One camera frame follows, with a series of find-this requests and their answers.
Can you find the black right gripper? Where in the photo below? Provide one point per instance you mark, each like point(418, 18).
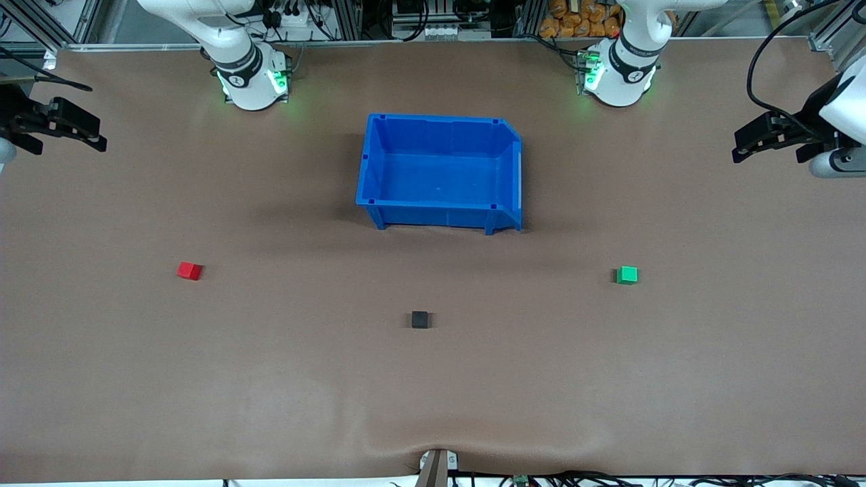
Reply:
point(12, 111)

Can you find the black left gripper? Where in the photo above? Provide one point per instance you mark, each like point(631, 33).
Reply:
point(814, 116)

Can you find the red cube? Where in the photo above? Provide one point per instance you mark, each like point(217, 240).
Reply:
point(189, 271)

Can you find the green cube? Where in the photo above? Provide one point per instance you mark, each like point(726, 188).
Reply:
point(626, 274)

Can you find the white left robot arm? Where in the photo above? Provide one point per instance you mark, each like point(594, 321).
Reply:
point(626, 67)

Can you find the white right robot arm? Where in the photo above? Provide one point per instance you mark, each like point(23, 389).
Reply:
point(238, 64)

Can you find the black cube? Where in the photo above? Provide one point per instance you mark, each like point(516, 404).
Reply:
point(420, 319)

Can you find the orange snack bags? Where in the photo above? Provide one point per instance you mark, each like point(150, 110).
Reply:
point(582, 20)

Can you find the white power strip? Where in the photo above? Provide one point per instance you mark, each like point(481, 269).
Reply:
point(298, 17)

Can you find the blue plastic storage bin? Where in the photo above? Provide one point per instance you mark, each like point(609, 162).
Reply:
point(440, 172)

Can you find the white connector block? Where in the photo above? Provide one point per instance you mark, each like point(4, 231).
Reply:
point(441, 30)

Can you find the metal table edge clamp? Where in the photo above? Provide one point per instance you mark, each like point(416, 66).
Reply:
point(437, 467)

